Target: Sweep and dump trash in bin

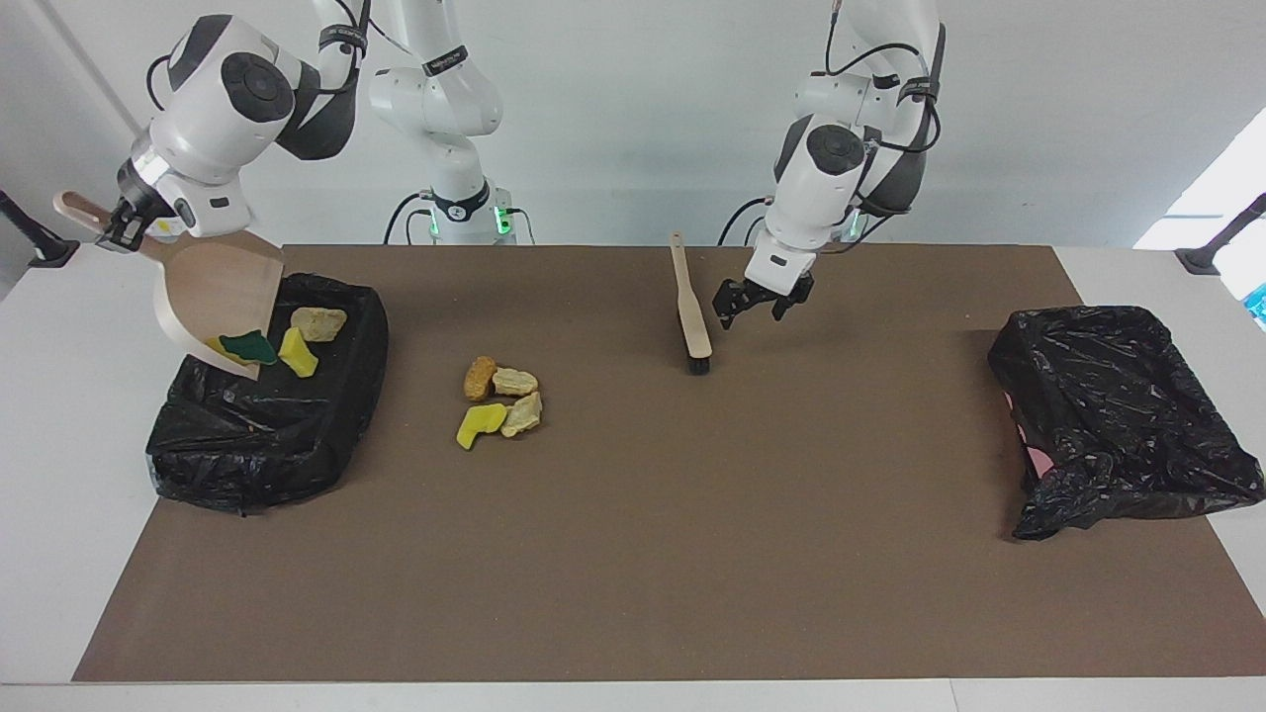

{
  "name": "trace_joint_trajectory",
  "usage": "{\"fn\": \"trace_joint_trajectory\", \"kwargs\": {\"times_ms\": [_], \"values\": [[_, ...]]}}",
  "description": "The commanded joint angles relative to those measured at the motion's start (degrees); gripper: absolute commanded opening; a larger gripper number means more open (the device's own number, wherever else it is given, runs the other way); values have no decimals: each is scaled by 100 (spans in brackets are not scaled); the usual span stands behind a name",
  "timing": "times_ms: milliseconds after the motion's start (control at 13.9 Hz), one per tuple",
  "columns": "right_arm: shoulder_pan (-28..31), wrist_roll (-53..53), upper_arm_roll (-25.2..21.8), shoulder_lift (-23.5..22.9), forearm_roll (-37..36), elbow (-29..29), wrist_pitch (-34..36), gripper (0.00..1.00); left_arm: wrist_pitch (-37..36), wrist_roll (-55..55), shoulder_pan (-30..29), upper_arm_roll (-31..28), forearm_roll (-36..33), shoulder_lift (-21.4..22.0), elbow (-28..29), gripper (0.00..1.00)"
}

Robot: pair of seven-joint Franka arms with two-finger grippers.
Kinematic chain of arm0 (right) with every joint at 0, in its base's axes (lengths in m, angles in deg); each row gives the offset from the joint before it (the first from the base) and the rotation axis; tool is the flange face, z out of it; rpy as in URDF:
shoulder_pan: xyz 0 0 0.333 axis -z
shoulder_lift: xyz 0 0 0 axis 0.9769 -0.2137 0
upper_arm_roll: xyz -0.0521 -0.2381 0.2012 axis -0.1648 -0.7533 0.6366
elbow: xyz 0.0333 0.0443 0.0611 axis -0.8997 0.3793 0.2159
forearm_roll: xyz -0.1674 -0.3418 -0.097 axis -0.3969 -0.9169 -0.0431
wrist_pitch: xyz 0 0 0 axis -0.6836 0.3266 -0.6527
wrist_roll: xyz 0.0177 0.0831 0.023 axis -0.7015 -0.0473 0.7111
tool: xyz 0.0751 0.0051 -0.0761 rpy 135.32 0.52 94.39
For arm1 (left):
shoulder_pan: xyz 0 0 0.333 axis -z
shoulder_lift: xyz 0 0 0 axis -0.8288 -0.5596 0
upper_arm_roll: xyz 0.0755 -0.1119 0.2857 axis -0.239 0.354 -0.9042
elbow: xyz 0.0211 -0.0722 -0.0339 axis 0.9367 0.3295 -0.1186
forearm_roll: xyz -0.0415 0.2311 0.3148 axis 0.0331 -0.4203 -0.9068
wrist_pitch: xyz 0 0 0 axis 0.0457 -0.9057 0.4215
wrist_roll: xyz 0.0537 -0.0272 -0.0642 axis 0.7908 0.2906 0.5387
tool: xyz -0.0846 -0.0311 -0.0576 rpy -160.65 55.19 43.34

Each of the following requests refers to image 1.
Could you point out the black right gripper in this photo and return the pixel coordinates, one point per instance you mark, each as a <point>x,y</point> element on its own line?
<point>136,210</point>

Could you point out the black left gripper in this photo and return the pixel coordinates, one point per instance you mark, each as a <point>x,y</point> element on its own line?
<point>776,297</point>

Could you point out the beige hand brush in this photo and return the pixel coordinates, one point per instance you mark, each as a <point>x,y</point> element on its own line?
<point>692,316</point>

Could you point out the beige plastic dustpan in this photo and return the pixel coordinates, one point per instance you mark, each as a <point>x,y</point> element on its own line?
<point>218,292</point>

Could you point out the long yellow green sponge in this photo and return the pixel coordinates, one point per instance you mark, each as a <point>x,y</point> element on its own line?
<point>249,347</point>

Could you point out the yellow wedge sponge piece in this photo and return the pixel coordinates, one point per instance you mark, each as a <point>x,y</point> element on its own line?
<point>297,354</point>

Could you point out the beige rock-like foam chunk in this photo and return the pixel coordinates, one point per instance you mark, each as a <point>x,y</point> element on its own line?
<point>318,323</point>

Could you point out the beige oval foam piece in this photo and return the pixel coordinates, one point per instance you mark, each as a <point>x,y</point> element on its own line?
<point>515,382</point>

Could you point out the beige layered foam piece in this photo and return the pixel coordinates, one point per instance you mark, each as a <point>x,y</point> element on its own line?
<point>523,415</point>

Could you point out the brown nugget trash piece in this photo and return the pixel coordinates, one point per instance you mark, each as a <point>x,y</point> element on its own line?
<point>480,379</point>

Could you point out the notched yellow green sponge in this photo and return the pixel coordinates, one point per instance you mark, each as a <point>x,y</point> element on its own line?
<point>480,423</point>

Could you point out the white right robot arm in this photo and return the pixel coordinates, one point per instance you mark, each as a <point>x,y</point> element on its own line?
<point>435,99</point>

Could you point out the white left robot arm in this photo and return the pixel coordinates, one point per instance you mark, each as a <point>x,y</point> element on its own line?
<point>831,178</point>

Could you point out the pink bin with black bag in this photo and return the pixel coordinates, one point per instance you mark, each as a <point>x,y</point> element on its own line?
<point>1118,415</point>

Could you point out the brown table mat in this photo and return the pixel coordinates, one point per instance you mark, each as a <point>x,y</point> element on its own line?
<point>633,593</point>

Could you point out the blue object at edge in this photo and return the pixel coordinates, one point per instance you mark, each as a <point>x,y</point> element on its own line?
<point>1258,305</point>

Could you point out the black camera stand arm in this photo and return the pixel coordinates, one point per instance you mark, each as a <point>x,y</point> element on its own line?
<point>45,249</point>
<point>1202,259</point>

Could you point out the white wall socket box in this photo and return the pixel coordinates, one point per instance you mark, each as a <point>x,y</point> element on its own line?
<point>198,220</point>

